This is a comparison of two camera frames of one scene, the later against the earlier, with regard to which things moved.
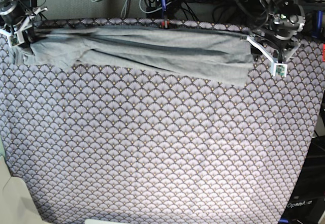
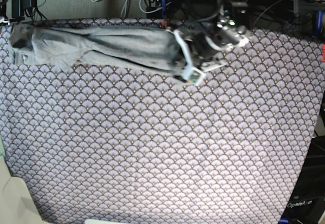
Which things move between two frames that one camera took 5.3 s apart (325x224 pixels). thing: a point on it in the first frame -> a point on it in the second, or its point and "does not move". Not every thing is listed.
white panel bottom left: x=17 y=204 does not move
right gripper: x=279 y=69 -> x=199 y=46
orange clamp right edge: x=323 y=52 does not move
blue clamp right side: x=316 y=33 does not move
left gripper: x=17 y=37 -> x=5 y=22
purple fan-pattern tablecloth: x=106 y=140 does not move
